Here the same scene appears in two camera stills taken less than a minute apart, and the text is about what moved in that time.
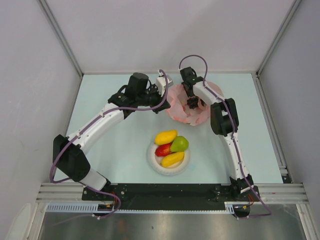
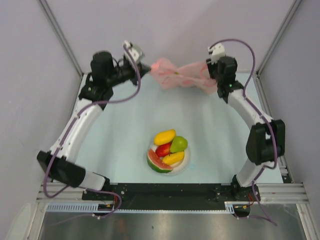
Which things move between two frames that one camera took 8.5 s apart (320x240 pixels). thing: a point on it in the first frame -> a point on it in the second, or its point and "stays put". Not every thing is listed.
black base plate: [167, 196] stays put
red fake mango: [163, 150] stays put
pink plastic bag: [179, 111] -> [195, 75]
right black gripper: [189, 94] -> [210, 67]
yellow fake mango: [165, 137] stays put
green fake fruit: [180, 143] stays put
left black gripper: [159, 99] -> [143, 69]
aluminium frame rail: [63, 37] stays put
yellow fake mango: [172, 158] stays put
